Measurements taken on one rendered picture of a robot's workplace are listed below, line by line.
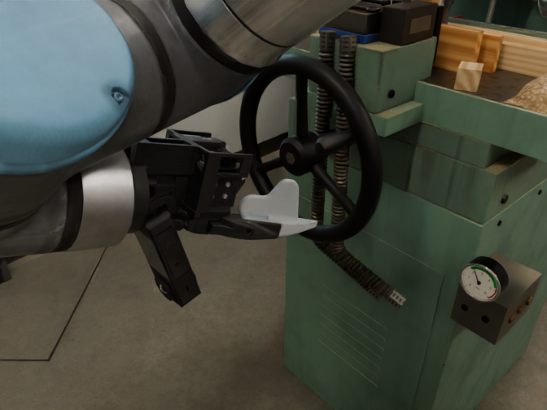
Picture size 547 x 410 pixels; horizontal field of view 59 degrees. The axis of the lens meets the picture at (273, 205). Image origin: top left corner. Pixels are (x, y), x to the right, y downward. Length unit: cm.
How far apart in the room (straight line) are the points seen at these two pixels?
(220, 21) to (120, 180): 15
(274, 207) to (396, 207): 43
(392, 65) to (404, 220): 29
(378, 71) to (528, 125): 21
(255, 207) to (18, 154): 28
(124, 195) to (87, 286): 145
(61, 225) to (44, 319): 139
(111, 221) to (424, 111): 54
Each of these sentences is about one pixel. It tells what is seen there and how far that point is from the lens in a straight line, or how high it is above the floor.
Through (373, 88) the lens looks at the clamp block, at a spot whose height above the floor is 91.
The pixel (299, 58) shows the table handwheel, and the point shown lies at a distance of 68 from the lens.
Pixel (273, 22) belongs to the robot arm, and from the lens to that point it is 28.
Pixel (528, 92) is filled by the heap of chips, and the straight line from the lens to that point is 73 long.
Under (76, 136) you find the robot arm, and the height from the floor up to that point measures 104.
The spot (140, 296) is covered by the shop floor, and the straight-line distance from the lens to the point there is 172.
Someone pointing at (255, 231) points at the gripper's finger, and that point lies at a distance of 46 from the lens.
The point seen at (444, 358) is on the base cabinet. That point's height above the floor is 41.
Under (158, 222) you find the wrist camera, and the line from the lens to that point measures 43.
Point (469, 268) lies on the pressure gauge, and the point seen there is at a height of 67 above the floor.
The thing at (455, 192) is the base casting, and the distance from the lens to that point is 80.
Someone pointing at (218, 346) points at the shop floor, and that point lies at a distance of 152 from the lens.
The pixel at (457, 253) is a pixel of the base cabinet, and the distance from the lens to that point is 85.
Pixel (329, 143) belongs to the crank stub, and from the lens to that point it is 59.
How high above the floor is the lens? 113
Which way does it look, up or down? 32 degrees down
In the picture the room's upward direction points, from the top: straight up
